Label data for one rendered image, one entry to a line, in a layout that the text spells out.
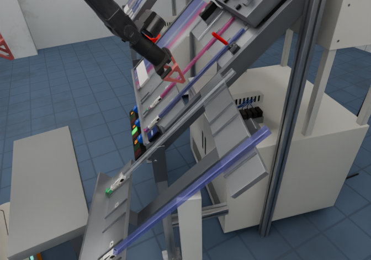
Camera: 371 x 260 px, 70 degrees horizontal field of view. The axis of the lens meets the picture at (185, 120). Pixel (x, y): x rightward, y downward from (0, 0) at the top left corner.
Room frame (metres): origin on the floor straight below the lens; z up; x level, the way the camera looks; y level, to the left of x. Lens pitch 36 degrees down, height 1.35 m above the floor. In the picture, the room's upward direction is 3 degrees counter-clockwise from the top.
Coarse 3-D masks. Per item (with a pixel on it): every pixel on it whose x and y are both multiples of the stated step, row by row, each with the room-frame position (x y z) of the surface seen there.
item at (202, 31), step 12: (204, 0) 1.35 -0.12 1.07; (228, 12) 1.07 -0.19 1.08; (204, 24) 1.15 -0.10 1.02; (216, 24) 1.07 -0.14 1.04; (240, 24) 0.93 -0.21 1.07; (204, 36) 1.07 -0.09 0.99; (228, 36) 0.93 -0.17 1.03; (240, 36) 0.87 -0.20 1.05; (216, 48) 0.93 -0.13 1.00; (228, 60) 0.81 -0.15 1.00
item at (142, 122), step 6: (132, 72) 1.32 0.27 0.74; (132, 78) 1.26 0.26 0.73; (138, 90) 1.14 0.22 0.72; (138, 96) 1.07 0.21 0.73; (138, 102) 1.01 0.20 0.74; (138, 108) 0.97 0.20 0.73; (144, 120) 0.88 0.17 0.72; (144, 126) 0.84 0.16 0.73; (144, 132) 0.79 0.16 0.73; (144, 138) 0.76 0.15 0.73; (144, 144) 0.73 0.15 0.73
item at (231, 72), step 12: (228, 72) 0.55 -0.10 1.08; (216, 84) 0.55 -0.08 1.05; (204, 96) 0.55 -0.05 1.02; (192, 108) 0.54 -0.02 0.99; (180, 120) 0.54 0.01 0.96; (168, 132) 0.53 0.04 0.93; (156, 144) 0.53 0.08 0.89; (144, 156) 0.53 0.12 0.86; (132, 168) 0.53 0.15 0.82; (108, 192) 0.52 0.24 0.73
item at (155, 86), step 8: (152, 80) 1.12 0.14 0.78; (160, 80) 1.06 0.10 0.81; (144, 88) 1.12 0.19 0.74; (152, 88) 1.06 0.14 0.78; (160, 88) 1.00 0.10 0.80; (176, 88) 0.91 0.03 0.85; (144, 96) 1.06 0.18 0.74; (152, 96) 1.00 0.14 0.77; (168, 96) 0.91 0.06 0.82; (144, 104) 1.00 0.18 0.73; (160, 104) 0.90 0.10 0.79; (176, 104) 0.82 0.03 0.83; (184, 104) 0.79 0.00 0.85; (144, 112) 0.93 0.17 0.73; (152, 112) 0.90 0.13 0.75; (160, 112) 0.86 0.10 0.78; (168, 112) 0.82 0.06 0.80; (176, 112) 0.78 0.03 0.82; (152, 120) 0.85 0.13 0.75; (160, 120) 0.81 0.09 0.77; (168, 120) 0.78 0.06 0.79; (152, 128) 0.80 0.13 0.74
